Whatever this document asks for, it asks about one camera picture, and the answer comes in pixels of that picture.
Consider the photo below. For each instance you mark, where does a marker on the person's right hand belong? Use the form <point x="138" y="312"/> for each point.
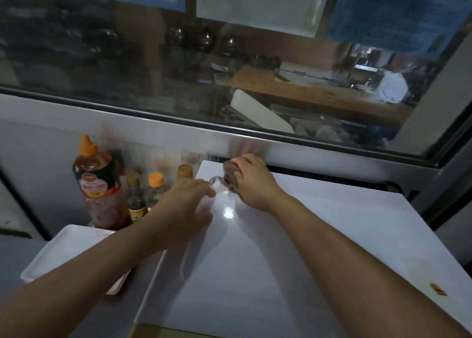
<point x="258" y="183"/>

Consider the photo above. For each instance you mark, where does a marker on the person's left hand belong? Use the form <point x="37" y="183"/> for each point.
<point x="180" y="216"/>

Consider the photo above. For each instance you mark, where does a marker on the brown cleaning cloth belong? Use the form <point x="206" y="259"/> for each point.
<point x="230" y="175"/>

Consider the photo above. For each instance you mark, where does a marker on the dark sauce bottle orange cap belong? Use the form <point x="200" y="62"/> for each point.
<point x="155" y="190"/>

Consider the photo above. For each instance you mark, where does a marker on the clear bottle green label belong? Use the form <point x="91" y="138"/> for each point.
<point x="185" y="172"/>

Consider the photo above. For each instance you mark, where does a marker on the small green glass bottle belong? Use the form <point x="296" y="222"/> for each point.
<point x="136" y="205"/>

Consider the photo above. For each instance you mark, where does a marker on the white microwave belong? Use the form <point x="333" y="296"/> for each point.
<point x="239" y="275"/>

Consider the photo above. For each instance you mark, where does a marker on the red sauce bottle orange cap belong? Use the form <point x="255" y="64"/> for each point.
<point x="97" y="183"/>

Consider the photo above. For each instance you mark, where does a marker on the white rectangular plate orange print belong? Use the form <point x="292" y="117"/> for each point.
<point x="62" y="249"/>
<point x="118" y="289"/>

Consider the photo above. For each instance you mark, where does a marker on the person's left forearm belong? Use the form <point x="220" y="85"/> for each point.
<point x="73" y="282"/>

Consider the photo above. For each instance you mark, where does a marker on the person's right forearm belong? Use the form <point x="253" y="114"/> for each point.
<point x="350" y="275"/>

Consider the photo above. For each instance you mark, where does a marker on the stainless steel table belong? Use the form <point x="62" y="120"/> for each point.
<point x="110" y="312"/>

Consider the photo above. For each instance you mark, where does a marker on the wooden worktable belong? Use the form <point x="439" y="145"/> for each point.
<point x="313" y="94"/>

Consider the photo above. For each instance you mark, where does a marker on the plain white paper notice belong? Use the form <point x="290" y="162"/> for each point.
<point x="258" y="6"/>

